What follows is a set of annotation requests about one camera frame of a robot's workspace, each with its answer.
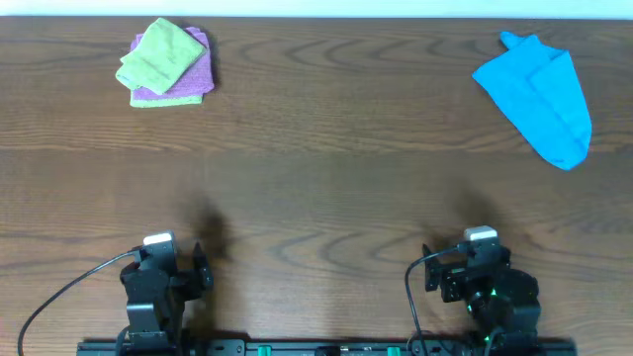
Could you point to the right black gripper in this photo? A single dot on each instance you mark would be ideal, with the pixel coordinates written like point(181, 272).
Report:
point(451, 280)

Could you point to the purple folded cloth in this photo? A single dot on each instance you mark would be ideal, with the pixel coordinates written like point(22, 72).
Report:
point(196, 80)

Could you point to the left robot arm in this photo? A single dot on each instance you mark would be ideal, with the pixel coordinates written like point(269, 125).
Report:
point(155, 330)

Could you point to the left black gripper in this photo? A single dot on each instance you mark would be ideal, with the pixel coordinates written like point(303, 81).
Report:
point(199, 275)

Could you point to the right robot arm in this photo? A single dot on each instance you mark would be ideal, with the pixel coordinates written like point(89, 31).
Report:
point(502, 301)

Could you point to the green folded cloth on top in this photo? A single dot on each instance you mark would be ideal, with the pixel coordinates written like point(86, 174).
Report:
point(160, 58)

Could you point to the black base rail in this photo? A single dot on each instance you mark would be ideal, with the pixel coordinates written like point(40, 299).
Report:
point(238, 347)

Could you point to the blue microfiber cloth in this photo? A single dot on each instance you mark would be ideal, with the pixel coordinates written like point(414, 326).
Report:
point(538, 90)

